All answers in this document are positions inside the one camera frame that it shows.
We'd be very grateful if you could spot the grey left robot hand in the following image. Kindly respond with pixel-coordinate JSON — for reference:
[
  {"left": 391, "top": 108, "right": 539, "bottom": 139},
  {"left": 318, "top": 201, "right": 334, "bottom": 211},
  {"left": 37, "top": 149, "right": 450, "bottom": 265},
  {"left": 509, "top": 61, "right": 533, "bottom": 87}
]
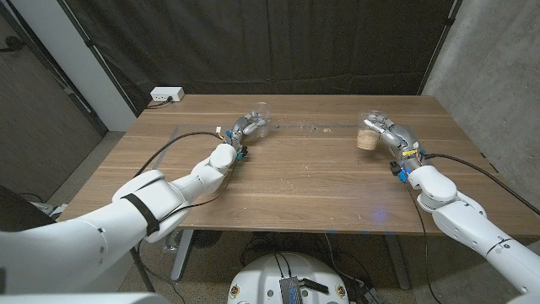
[{"left": 224, "top": 113, "right": 272, "bottom": 153}]

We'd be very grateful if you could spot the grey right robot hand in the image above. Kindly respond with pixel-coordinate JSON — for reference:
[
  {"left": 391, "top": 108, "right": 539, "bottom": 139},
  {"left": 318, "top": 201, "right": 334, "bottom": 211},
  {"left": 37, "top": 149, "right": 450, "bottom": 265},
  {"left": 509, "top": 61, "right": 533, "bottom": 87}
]
[{"left": 363, "top": 113, "right": 425, "bottom": 168}]

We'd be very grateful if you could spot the brown granulated sugar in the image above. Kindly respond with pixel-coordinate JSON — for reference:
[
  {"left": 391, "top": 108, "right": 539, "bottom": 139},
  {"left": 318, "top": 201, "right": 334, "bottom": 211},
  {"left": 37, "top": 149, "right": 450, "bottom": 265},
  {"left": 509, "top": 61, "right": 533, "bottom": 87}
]
[{"left": 356, "top": 128, "right": 380, "bottom": 151}]

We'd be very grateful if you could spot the clear plastic cup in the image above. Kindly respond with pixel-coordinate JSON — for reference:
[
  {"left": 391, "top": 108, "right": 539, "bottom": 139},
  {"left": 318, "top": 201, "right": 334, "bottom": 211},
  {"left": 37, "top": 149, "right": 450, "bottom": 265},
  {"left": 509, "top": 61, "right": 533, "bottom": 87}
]
[
  {"left": 356, "top": 110, "right": 389, "bottom": 151},
  {"left": 246, "top": 100, "right": 273, "bottom": 139}
]

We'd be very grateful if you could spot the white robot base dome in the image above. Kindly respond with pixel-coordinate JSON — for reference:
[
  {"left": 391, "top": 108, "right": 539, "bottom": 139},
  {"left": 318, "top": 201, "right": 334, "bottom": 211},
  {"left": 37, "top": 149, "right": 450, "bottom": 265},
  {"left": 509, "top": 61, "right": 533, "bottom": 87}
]
[{"left": 226, "top": 252, "right": 350, "bottom": 304}]

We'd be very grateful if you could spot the white power strip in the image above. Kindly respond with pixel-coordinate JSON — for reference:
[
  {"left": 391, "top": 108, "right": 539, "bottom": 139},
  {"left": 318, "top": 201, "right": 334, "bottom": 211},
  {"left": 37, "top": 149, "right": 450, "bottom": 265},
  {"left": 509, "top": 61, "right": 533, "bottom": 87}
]
[{"left": 149, "top": 86, "right": 186, "bottom": 103}]

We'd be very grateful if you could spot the black backdrop curtain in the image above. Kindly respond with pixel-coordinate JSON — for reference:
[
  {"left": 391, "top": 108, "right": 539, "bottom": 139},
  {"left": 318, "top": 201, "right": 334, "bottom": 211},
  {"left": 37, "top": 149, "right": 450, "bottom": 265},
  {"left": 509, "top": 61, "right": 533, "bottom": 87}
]
[{"left": 57, "top": 0, "right": 461, "bottom": 115}]

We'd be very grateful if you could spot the black backdrop stand pole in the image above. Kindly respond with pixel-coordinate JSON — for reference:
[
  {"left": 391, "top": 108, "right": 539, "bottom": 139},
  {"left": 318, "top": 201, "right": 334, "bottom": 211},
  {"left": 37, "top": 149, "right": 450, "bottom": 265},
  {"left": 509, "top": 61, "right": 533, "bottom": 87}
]
[
  {"left": 417, "top": 0, "right": 463, "bottom": 96},
  {"left": 57, "top": 0, "right": 140, "bottom": 117}
]

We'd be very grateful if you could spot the black round floor fan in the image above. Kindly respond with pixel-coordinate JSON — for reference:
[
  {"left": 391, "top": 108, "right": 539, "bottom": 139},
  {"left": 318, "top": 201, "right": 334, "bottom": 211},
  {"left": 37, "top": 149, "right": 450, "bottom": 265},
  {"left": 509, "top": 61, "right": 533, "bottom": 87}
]
[{"left": 190, "top": 230, "right": 223, "bottom": 249}]

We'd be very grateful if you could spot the grey metal table leg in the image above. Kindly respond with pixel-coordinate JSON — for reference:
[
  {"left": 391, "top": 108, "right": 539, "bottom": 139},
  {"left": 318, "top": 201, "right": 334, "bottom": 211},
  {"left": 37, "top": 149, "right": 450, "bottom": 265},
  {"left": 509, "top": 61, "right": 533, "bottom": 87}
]
[
  {"left": 383, "top": 234, "right": 413, "bottom": 291},
  {"left": 170, "top": 229, "right": 195, "bottom": 282}
]

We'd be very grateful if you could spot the grey finned electronics box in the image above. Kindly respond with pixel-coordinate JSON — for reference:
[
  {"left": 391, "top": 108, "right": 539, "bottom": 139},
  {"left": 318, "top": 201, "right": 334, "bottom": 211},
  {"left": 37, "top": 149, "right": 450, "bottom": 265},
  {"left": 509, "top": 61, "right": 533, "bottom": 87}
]
[{"left": 279, "top": 276, "right": 304, "bottom": 304}]

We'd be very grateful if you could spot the black connector block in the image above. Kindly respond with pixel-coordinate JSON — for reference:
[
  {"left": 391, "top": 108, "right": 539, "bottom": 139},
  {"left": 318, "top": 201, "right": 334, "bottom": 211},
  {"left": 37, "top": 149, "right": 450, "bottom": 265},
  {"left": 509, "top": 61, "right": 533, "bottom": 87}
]
[{"left": 300, "top": 277, "right": 330, "bottom": 296}]

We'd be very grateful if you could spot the printed clutter bag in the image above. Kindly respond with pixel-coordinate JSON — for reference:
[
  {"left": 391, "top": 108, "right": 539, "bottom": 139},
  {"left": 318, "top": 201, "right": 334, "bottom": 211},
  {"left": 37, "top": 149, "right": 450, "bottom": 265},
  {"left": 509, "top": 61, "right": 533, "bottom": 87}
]
[{"left": 31, "top": 201, "right": 54, "bottom": 216}]

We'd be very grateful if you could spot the white robot torso edge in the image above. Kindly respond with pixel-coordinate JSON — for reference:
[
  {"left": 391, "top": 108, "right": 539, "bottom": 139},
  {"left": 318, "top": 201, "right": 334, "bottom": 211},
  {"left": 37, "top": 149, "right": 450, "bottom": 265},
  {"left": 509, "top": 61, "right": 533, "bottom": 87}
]
[{"left": 0, "top": 292, "right": 170, "bottom": 304}]

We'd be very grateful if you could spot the black chair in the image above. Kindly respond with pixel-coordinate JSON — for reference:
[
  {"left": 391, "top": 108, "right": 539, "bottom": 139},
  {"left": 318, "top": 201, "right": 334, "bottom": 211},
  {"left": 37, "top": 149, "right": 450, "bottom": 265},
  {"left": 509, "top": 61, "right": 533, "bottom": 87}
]
[{"left": 0, "top": 185, "right": 56, "bottom": 233}]

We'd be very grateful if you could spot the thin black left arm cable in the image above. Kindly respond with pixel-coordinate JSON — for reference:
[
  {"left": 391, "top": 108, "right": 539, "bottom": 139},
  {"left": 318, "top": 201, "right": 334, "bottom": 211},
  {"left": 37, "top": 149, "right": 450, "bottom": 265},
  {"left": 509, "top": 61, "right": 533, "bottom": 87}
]
[{"left": 137, "top": 155, "right": 246, "bottom": 304}]

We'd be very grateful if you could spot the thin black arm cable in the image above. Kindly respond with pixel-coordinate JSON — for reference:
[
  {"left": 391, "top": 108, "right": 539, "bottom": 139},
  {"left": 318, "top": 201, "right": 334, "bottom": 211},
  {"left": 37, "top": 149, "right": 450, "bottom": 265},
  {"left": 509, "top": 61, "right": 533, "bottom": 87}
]
[
  {"left": 137, "top": 155, "right": 246, "bottom": 304},
  {"left": 400, "top": 179, "right": 444, "bottom": 304}
]

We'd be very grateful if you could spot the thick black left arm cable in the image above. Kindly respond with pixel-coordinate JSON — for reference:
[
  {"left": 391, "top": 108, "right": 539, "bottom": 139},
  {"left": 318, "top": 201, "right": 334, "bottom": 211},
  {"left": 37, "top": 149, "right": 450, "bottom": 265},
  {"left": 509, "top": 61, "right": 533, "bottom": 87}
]
[{"left": 132, "top": 130, "right": 227, "bottom": 179}]

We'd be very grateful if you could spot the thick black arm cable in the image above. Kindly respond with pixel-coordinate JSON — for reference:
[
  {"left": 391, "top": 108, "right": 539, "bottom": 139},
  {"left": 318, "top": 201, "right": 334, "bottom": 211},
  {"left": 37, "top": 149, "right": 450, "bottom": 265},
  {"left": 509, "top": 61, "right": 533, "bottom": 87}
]
[
  {"left": 132, "top": 130, "right": 227, "bottom": 179},
  {"left": 424, "top": 152, "right": 540, "bottom": 216}
]

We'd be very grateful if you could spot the black power cord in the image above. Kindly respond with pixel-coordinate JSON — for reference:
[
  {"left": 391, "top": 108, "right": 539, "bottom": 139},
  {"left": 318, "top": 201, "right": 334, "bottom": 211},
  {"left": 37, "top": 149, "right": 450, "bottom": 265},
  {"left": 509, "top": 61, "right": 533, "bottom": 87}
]
[{"left": 145, "top": 96, "right": 174, "bottom": 110}]

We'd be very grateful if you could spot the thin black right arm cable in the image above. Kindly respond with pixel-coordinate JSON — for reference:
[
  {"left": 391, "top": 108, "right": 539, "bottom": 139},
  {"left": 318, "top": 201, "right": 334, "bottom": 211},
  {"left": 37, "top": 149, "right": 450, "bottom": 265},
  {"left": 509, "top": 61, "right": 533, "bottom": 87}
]
[{"left": 400, "top": 179, "right": 444, "bottom": 304}]

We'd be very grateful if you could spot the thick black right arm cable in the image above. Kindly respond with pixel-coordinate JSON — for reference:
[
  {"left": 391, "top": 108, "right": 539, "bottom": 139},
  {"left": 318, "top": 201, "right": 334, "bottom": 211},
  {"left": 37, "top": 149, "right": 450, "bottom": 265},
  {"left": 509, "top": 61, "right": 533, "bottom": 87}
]
[{"left": 424, "top": 152, "right": 540, "bottom": 216}]

